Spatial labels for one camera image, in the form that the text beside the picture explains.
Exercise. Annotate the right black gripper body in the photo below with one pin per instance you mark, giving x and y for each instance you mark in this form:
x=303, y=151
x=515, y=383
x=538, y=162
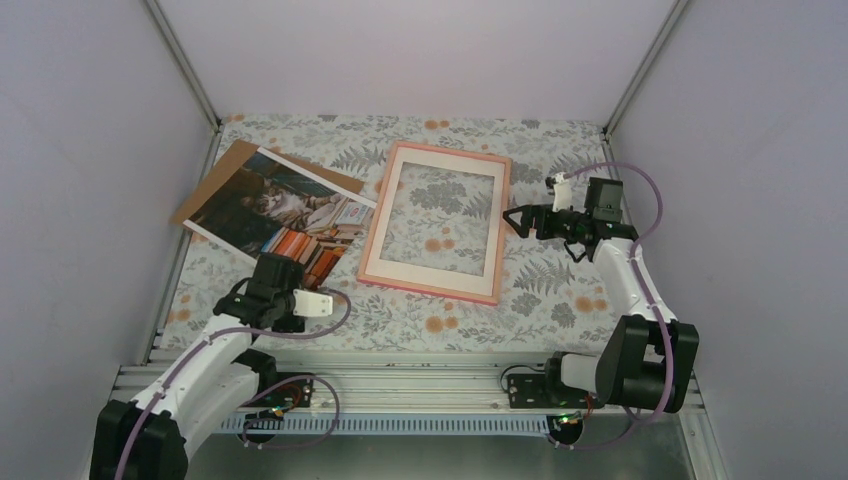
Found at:
x=547, y=230

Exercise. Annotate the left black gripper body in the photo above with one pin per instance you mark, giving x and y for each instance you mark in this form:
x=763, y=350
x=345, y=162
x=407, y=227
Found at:
x=296, y=276

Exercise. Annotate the clear acrylic sheet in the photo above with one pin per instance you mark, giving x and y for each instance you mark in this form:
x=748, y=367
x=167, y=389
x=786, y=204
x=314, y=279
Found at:
x=440, y=219

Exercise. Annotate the cream white mat board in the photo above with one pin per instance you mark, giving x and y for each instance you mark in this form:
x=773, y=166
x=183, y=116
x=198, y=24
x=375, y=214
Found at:
x=397, y=265

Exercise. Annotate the orange pink wooden frame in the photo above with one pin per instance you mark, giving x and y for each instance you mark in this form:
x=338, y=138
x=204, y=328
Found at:
x=434, y=222

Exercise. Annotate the brown cardboard backing board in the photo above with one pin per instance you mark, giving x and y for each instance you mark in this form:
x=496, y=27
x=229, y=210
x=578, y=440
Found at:
x=234, y=158

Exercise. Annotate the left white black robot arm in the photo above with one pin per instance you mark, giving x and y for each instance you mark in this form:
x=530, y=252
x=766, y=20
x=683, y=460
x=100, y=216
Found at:
x=155, y=434

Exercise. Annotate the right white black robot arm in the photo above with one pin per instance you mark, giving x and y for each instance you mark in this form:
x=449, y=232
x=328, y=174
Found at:
x=649, y=357

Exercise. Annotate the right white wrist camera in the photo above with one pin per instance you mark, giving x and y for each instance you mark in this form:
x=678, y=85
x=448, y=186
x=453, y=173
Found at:
x=559, y=186

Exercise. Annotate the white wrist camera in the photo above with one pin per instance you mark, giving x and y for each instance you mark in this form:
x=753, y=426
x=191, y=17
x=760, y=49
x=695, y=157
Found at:
x=559, y=186
x=312, y=304

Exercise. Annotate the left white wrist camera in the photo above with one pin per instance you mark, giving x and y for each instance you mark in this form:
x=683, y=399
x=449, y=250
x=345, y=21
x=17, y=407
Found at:
x=312, y=304

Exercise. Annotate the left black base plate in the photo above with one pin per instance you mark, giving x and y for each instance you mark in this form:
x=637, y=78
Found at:
x=293, y=390

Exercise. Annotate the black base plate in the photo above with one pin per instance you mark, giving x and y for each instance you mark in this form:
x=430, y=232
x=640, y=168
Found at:
x=535, y=391
x=293, y=390

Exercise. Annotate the aluminium rail base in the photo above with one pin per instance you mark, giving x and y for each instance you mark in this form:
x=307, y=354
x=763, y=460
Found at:
x=395, y=393

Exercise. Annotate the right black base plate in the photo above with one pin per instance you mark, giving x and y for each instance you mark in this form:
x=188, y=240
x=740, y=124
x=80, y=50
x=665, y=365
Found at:
x=535, y=391

